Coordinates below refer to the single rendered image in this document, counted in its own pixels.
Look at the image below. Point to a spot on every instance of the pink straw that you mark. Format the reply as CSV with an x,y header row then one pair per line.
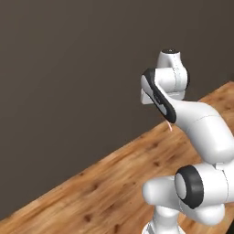
x,y
170,126

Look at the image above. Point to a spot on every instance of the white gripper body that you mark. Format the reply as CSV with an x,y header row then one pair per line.
x,y
145,98

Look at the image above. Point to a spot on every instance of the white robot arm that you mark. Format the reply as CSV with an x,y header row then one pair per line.
x,y
204,134

